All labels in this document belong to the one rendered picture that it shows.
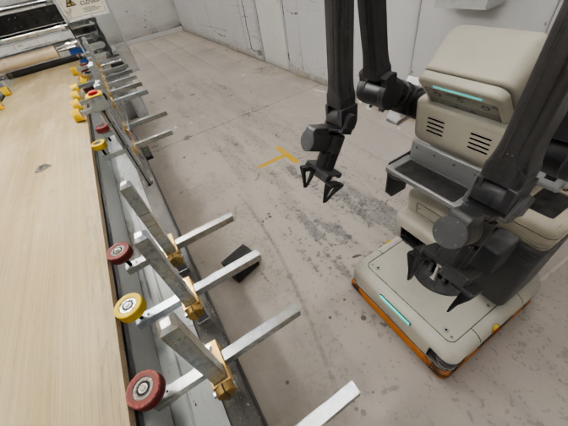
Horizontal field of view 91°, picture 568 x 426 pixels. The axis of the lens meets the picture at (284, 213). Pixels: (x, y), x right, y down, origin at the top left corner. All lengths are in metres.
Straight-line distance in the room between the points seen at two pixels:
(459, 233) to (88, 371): 0.88
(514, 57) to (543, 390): 1.47
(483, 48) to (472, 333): 1.12
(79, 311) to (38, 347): 0.12
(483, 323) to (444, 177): 0.83
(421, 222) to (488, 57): 0.55
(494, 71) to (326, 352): 1.39
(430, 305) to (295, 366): 0.74
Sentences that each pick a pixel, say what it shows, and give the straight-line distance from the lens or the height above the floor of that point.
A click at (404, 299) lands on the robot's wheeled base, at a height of 0.28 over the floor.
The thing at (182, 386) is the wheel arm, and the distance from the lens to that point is 0.87.
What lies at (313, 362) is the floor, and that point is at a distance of 1.66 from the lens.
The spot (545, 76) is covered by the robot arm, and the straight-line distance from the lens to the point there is 0.50.
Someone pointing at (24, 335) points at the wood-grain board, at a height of 0.90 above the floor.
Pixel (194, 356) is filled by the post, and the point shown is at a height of 1.01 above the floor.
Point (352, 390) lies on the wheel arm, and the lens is 0.76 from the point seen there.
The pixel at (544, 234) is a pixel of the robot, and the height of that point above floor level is 0.78.
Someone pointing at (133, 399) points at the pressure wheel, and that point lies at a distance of 0.82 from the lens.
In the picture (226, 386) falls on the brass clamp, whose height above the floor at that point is 0.83.
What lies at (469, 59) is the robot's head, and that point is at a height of 1.34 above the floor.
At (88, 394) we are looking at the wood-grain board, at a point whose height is 0.90.
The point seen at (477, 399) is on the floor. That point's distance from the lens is 1.74.
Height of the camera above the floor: 1.58
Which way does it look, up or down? 44 degrees down
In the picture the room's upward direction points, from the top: 12 degrees counter-clockwise
